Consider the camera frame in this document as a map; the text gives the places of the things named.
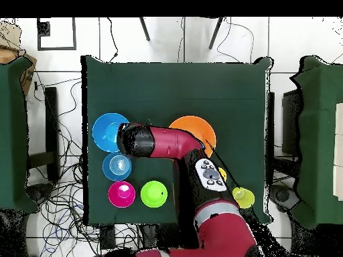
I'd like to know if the black square floor frame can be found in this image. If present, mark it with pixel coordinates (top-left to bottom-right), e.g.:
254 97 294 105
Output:
36 17 77 51

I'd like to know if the black metal frame bar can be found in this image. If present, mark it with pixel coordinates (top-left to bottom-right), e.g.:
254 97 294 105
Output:
27 86 60 183

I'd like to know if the cardboard box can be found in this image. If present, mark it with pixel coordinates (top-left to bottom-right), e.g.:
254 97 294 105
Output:
0 22 38 97

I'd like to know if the pink bowl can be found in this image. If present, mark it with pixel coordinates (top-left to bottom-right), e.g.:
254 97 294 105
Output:
107 181 137 209

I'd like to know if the black computer case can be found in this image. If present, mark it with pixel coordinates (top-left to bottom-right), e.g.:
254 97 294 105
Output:
281 89 302 156

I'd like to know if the large orange bowl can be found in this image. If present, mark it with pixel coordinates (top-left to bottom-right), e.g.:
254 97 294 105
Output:
168 115 217 159

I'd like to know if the green bowl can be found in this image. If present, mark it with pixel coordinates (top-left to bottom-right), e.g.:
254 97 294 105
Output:
140 180 169 209

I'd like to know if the pale yellow cup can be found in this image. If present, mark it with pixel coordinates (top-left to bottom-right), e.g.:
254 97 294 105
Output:
232 186 256 209

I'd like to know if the camera tripod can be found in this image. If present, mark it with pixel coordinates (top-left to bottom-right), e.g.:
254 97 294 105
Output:
138 16 224 51

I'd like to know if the light blue shallow bowl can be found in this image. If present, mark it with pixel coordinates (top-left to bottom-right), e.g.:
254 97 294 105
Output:
102 152 133 182

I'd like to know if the dark green table cloth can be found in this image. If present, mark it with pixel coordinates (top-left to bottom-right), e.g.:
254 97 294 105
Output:
80 55 274 226

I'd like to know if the green cloth side table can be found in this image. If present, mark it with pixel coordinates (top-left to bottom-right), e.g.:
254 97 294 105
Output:
289 55 343 230
0 57 38 215

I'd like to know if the grey chair base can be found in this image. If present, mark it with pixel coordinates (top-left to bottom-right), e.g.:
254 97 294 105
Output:
25 183 56 205
269 184 300 213

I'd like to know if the black cable with plug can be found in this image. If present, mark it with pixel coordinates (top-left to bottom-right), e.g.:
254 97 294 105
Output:
106 17 119 63

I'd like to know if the large blue bowl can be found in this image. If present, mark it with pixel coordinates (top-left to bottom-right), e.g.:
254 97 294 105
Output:
91 112 130 153

